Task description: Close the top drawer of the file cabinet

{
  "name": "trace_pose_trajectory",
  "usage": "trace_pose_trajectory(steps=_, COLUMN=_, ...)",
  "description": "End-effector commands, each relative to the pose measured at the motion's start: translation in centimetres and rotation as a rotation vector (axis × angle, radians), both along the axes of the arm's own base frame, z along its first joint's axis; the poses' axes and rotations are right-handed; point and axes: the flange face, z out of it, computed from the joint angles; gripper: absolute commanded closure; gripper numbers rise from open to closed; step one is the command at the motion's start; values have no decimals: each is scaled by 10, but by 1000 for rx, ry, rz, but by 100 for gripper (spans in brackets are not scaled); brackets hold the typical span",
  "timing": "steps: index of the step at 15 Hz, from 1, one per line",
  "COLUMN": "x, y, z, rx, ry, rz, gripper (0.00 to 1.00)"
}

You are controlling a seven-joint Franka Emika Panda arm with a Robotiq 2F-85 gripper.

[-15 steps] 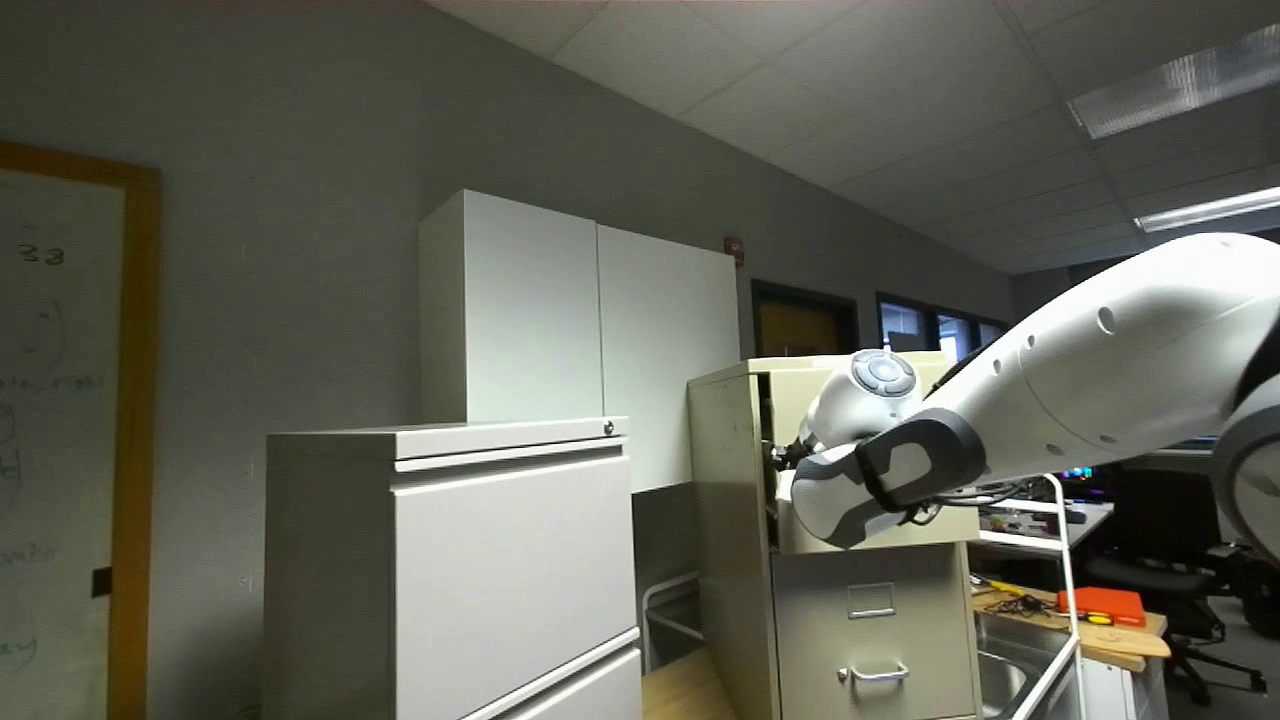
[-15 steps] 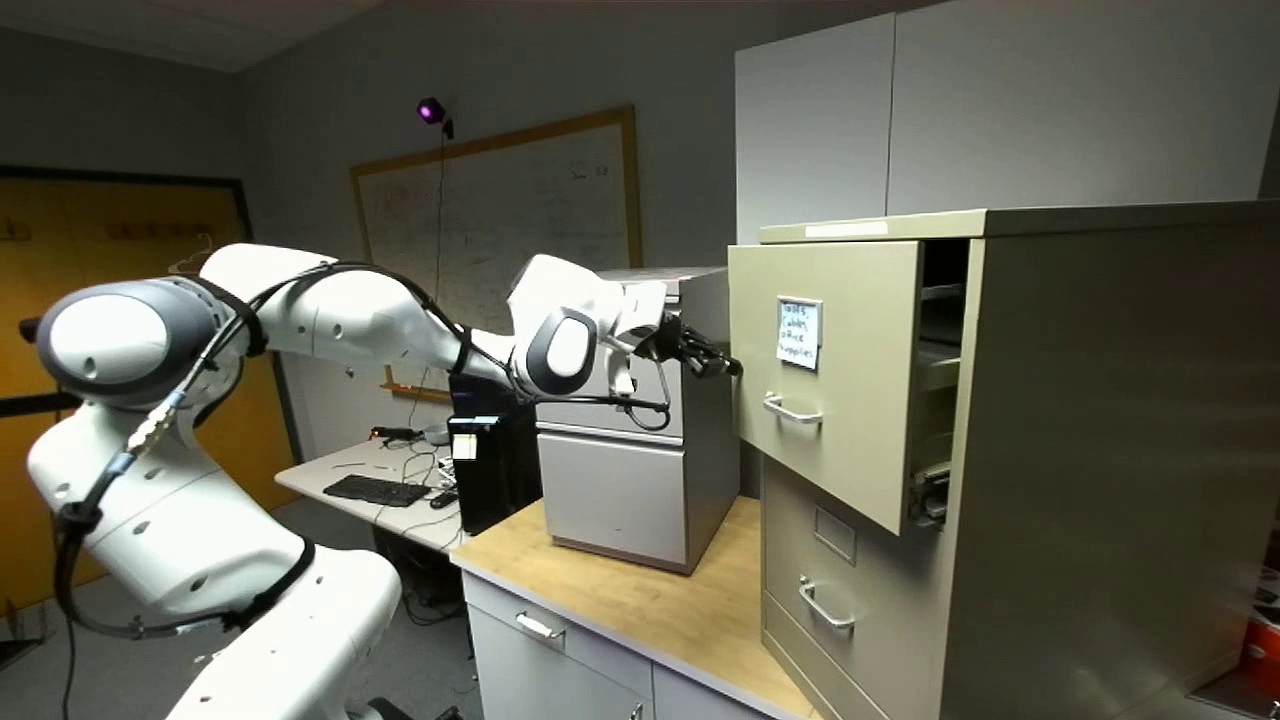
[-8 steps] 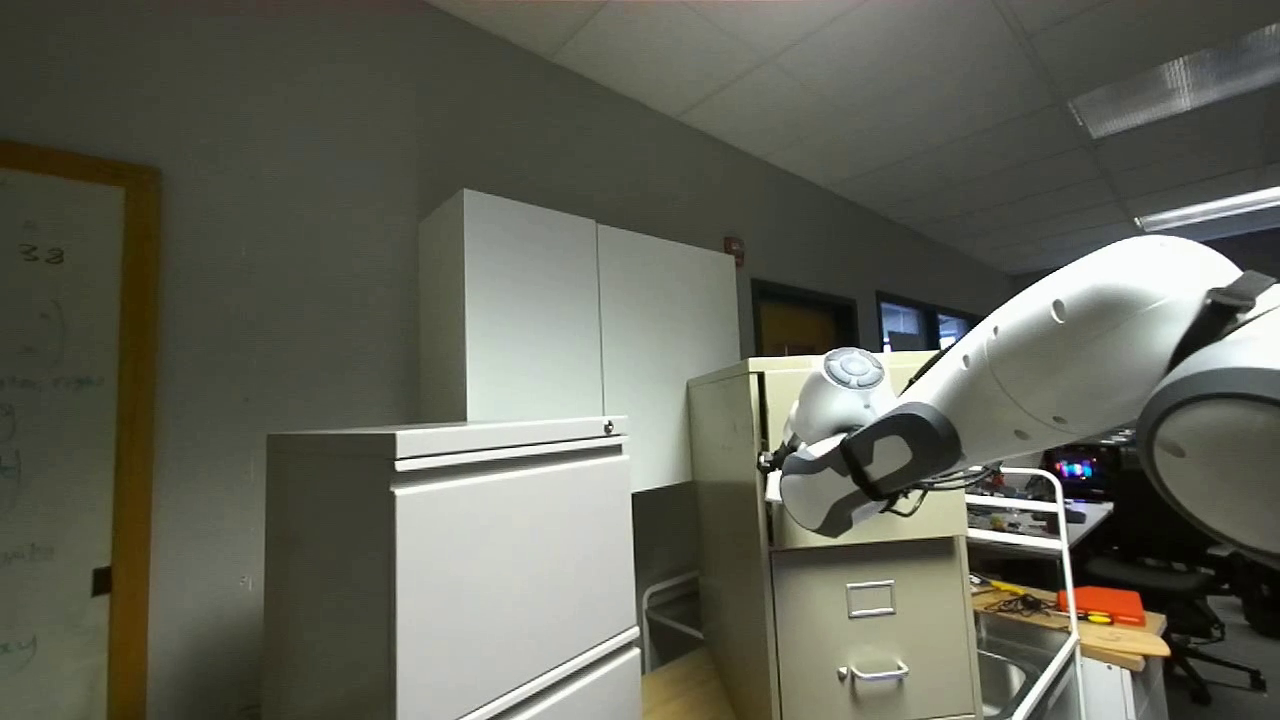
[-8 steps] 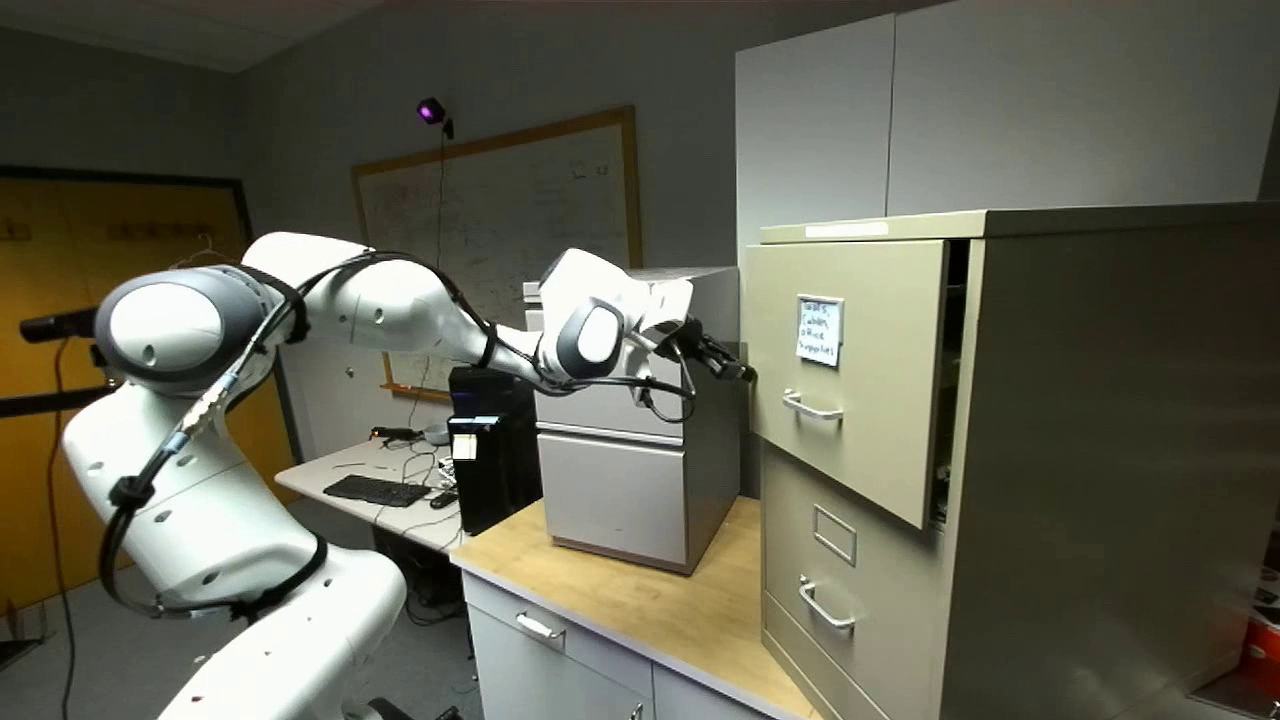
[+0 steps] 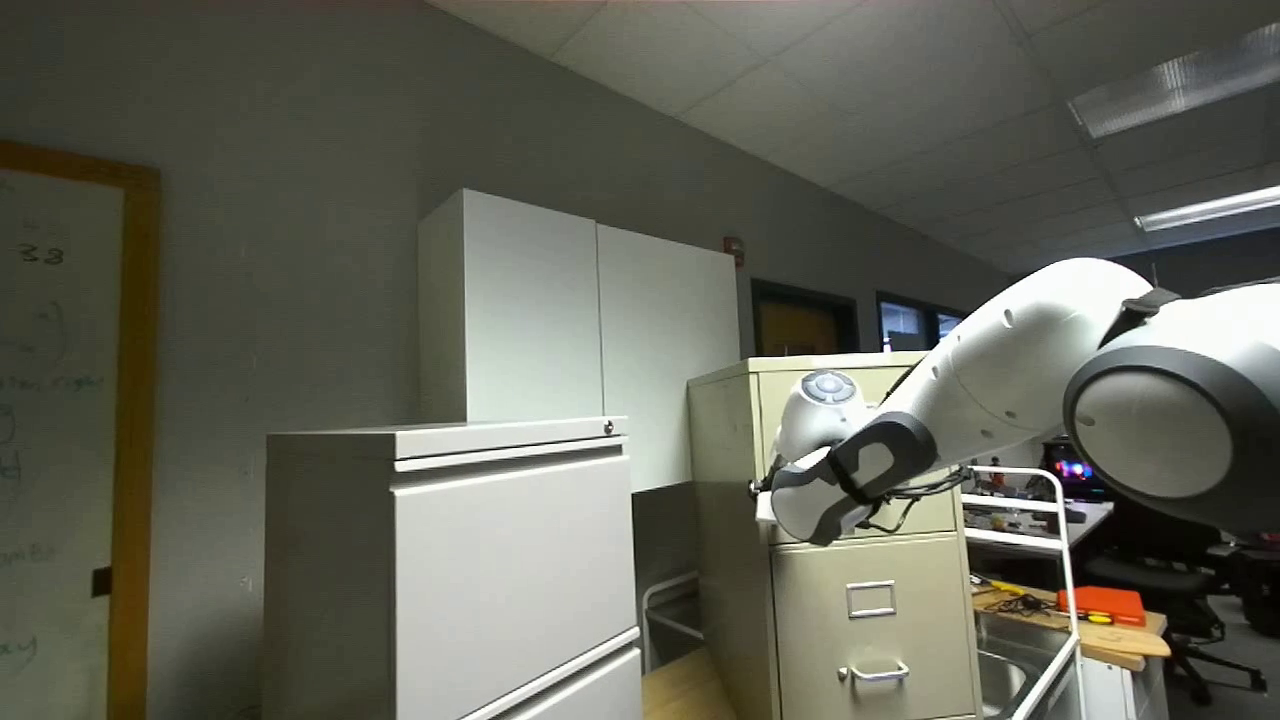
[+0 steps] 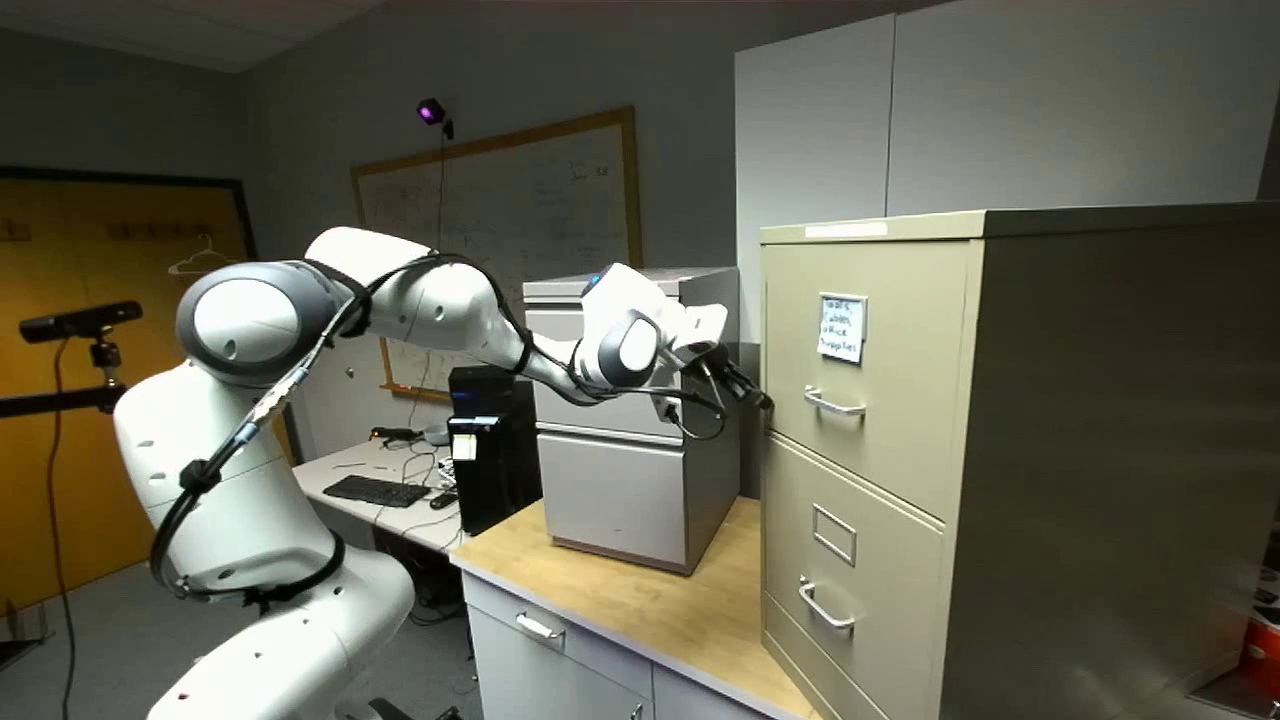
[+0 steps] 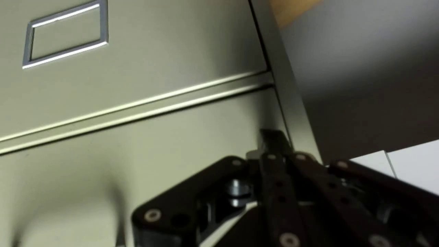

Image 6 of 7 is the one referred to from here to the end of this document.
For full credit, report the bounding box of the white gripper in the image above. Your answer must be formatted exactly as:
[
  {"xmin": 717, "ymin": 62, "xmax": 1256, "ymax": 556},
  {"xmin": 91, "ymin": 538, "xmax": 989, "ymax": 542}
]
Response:
[{"xmin": 657, "ymin": 300, "xmax": 778, "ymax": 419}]

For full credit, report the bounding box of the beige labelled cabinet drawer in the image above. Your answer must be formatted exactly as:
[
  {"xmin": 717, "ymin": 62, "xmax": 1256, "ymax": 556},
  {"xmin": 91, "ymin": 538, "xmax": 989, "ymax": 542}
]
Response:
[{"xmin": 756, "ymin": 235, "xmax": 989, "ymax": 527}]

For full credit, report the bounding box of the white paper drawer label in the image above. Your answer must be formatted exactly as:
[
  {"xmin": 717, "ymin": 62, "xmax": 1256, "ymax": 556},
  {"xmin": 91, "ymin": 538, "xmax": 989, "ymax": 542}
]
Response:
[{"xmin": 814, "ymin": 286, "xmax": 871, "ymax": 369}]

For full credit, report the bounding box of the grey small file cabinet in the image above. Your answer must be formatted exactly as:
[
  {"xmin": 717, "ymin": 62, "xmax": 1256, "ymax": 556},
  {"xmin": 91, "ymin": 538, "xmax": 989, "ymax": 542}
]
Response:
[{"xmin": 522, "ymin": 265, "xmax": 748, "ymax": 579}]

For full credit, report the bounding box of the beige unlabelled cabinet drawer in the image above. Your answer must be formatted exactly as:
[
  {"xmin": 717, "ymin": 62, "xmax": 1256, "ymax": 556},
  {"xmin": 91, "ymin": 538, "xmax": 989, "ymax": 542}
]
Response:
[{"xmin": 756, "ymin": 431, "xmax": 959, "ymax": 720}]

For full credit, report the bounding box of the tall white storage cabinet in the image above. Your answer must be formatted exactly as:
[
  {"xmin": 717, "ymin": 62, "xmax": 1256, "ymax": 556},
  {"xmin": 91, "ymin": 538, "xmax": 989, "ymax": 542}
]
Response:
[{"xmin": 733, "ymin": 0, "xmax": 1280, "ymax": 352}]

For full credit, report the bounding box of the beige metal file cabinet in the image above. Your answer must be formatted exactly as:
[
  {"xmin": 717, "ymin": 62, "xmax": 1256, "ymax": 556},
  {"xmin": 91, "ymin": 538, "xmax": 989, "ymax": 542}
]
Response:
[{"xmin": 756, "ymin": 200, "xmax": 1280, "ymax": 720}]

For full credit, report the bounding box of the wooden-top table with drawers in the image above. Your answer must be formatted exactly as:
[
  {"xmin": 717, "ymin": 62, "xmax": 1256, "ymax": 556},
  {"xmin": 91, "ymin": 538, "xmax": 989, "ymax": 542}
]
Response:
[{"xmin": 448, "ymin": 494, "xmax": 821, "ymax": 720}]

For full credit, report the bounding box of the black computer tower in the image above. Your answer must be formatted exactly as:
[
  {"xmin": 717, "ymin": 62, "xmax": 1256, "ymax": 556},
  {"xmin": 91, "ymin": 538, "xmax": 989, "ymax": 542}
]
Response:
[{"xmin": 443, "ymin": 364, "xmax": 545, "ymax": 538}]

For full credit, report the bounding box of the wood-framed whiteboard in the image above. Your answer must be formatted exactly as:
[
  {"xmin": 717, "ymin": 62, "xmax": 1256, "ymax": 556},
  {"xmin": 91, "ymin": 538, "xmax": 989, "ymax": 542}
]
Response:
[{"xmin": 349, "ymin": 103, "xmax": 648, "ymax": 409}]

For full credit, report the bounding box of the black keyboard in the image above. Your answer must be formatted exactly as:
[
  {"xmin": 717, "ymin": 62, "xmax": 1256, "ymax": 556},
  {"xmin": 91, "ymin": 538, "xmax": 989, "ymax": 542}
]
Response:
[{"xmin": 322, "ymin": 470, "xmax": 435, "ymax": 512}]

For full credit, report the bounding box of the white office desk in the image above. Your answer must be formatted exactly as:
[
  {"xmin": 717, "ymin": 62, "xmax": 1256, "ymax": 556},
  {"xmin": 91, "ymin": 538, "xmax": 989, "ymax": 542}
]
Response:
[{"xmin": 290, "ymin": 431, "xmax": 474, "ymax": 561}]

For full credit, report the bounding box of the webcam with purple light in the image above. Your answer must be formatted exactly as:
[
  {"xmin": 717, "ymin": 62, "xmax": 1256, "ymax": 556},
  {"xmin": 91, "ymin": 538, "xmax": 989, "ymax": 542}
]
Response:
[{"xmin": 412, "ymin": 96, "xmax": 461, "ymax": 143}]

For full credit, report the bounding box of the red object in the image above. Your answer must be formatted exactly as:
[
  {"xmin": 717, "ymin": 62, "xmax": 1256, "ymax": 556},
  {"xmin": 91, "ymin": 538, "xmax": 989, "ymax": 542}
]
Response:
[{"xmin": 1237, "ymin": 604, "xmax": 1280, "ymax": 708}]

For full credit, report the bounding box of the black tripod stand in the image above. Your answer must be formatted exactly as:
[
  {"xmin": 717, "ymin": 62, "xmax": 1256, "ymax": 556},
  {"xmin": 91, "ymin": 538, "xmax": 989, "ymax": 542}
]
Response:
[{"xmin": 0, "ymin": 337, "xmax": 132, "ymax": 422}]

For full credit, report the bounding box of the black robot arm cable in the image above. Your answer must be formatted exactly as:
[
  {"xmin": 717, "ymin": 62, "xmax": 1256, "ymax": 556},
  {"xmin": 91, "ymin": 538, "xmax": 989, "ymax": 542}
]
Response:
[{"xmin": 144, "ymin": 248, "xmax": 540, "ymax": 620}]

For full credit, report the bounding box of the black camera on tripod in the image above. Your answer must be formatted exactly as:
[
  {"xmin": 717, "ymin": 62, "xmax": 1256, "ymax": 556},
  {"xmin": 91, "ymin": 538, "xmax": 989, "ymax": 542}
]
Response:
[{"xmin": 18, "ymin": 297, "xmax": 150, "ymax": 347}]

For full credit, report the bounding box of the black hanging camera cable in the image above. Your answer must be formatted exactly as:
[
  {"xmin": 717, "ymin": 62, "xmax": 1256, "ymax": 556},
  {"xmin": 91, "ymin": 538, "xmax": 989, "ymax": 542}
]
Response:
[{"xmin": 42, "ymin": 412, "xmax": 82, "ymax": 720}]

